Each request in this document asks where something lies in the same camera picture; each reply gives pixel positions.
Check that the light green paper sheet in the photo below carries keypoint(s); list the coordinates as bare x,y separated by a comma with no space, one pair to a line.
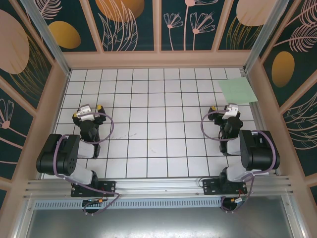
237,90

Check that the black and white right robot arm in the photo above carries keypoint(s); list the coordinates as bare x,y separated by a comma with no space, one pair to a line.
260,153

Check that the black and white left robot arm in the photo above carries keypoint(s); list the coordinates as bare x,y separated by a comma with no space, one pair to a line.
62,153

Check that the grey sheet metal panel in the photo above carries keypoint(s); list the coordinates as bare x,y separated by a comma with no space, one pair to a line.
158,223

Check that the small controller board with connector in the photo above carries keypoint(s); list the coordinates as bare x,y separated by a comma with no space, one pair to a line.
92,201
239,201

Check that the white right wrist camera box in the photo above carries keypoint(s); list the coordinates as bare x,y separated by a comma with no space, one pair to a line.
230,114

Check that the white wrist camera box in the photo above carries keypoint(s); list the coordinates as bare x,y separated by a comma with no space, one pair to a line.
230,114
85,115

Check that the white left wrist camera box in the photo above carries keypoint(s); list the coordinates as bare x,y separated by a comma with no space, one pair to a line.
85,115

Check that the aluminium table side rail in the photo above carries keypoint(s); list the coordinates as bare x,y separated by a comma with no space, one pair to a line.
257,116

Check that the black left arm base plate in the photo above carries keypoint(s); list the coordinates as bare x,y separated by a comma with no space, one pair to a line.
109,186

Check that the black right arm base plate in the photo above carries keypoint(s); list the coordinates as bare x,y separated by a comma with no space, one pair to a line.
210,187

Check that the aluminium corner post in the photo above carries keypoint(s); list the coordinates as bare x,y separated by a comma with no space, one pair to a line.
47,37
265,32

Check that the long aluminium mounting rail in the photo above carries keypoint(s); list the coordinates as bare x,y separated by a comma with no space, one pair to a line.
158,187

